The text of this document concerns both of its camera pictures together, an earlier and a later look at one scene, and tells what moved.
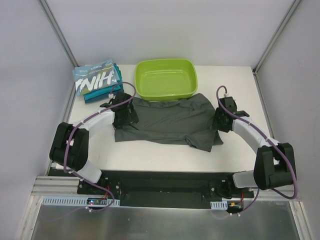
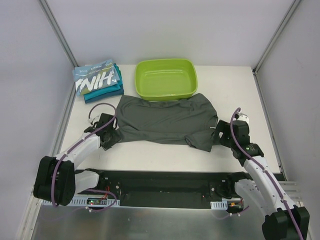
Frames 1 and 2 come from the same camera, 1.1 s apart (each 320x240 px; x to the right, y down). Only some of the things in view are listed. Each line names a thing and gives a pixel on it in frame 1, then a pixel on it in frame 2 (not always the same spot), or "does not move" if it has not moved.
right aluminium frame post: [258, 64] does not move
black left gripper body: [130, 115] -> [110, 136]
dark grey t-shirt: [190, 119] does not move
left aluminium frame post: [45, 8] does not move
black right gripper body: [218, 121] -> [223, 133]
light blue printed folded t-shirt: [90, 77] does not move
